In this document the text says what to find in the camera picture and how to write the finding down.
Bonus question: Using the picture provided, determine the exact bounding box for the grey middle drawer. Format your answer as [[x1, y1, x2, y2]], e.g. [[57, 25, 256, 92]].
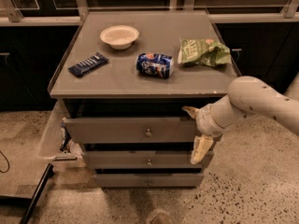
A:
[[82, 150, 214, 169]]

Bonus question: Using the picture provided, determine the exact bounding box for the crushed blue soda can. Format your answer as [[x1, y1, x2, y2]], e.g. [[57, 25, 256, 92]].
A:
[[136, 53, 174, 79]]

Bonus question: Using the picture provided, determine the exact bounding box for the metal window railing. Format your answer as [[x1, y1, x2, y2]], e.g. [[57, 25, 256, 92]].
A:
[[0, 0, 299, 23]]

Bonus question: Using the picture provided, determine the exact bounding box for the clear plastic bin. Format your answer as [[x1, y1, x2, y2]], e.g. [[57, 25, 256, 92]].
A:
[[38, 103, 85, 168]]

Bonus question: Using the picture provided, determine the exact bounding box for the green chip bag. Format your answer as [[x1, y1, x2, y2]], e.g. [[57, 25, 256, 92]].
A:
[[178, 38, 231, 67]]

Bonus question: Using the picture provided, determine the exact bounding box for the blue snack bar wrapper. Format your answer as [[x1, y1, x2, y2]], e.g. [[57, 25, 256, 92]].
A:
[[68, 52, 108, 77]]

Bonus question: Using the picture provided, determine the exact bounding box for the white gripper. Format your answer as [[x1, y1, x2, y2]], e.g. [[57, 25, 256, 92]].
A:
[[182, 105, 224, 164]]

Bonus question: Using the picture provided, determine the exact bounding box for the grey top drawer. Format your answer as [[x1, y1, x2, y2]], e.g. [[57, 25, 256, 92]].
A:
[[64, 117, 200, 144]]

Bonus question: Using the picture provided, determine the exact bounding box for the grey drawer cabinet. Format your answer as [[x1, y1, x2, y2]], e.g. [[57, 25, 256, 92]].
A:
[[50, 11, 239, 186]]

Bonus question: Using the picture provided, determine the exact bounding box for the black floor bar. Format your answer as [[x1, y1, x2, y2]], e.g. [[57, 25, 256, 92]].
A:
[[19, 163, 54, 224]]

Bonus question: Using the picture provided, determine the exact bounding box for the grey drawer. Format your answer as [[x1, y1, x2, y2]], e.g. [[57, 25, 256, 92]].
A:
[[93, 173, 204, 188], [64, 117, 200, 144], [82, 150, 214, 169]]

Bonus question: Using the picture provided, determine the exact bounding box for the white paper bowl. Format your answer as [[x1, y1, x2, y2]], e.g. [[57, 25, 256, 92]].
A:
[[100, 25, 139, 50]]

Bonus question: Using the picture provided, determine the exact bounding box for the snack packet in bin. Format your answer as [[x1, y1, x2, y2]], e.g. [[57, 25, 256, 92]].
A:
[[60, 121, 71, 151]]

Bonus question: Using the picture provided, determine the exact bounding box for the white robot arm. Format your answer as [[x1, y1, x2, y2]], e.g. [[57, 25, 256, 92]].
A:
[[182, 76, 299, 164]]

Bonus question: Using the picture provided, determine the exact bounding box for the black cable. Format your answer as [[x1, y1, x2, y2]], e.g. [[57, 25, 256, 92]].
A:
[[0, 150, 11, 174]]

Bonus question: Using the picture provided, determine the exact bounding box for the grey bottom drawer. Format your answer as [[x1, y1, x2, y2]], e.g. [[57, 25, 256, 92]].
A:
[[93, 173, 204, 188]]

